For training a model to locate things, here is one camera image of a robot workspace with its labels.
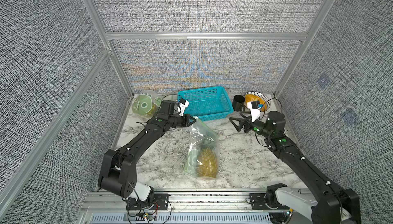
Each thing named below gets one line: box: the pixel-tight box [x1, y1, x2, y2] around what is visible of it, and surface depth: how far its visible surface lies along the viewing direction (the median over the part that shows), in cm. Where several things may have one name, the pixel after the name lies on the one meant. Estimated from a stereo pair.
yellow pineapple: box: [196, 141, 218, 179], surface depth 77 cm
